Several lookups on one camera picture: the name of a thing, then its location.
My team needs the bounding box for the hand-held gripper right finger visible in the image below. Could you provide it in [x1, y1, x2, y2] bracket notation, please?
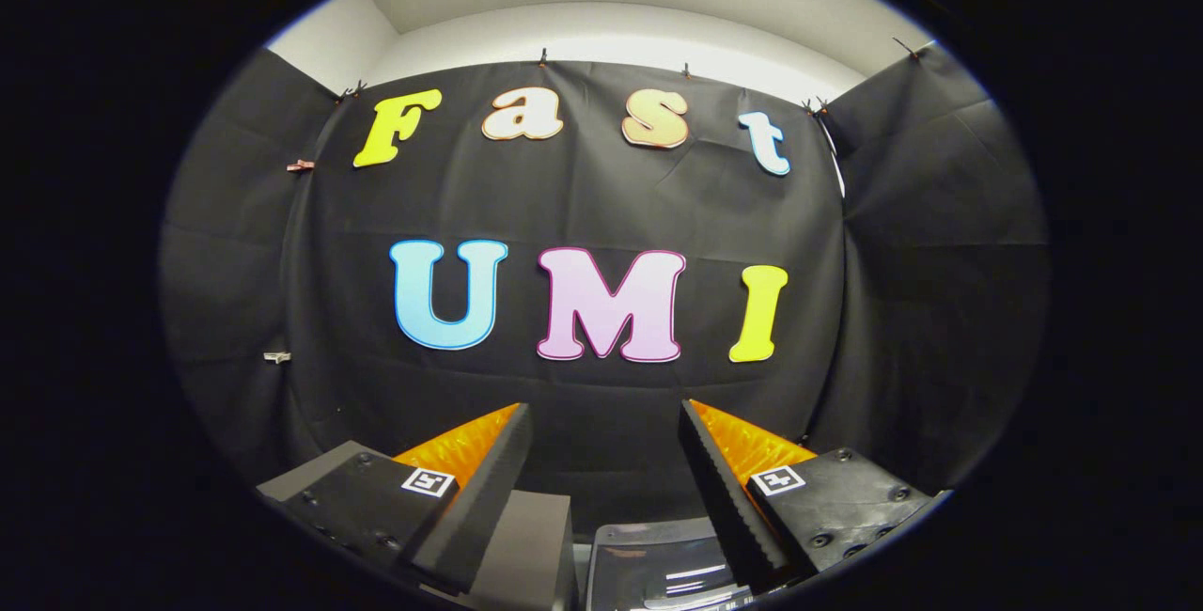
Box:
[679, 399, 931, 593]

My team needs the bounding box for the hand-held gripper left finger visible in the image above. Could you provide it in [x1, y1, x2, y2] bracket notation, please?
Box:
[282, 402, 533, 593]

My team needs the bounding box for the grey washing machine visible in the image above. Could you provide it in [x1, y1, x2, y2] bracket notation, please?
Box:
[573, 517, 758, 611]

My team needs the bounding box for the black backdrop cloth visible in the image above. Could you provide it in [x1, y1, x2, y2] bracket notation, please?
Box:
[158, 39, 1049, 537]

